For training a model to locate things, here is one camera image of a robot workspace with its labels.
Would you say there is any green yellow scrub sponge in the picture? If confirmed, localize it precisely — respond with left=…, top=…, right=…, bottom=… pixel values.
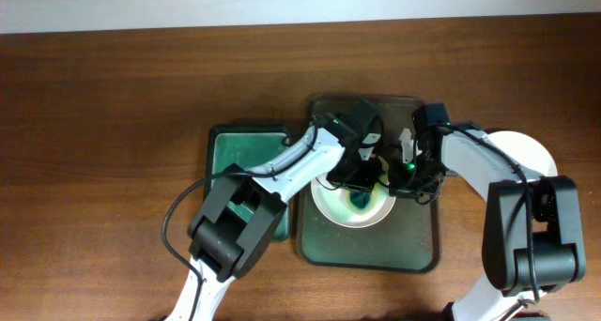
left=348, top=191, right=371, bottom=215

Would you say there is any pink white plate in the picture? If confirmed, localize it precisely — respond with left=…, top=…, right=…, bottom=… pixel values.
left=311, top=157, right=395, bottom=229

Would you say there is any cream white plate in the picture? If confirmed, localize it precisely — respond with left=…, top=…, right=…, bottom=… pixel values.
left=488, top=130, right=558, bottom=176

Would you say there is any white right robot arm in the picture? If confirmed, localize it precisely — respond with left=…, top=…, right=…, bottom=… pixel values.
left=387, top=122, right=586, bottom=321

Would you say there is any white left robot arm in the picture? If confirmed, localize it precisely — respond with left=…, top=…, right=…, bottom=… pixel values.
left=161, top=115, right=379, bottom=320

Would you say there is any dark grey serving tray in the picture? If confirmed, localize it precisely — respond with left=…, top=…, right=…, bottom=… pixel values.
left=295, top=94, right=442, bottom=274

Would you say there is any green rectangular tray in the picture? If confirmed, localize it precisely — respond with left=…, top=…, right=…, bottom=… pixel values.
left=204, top=125, right=293, bottom=243

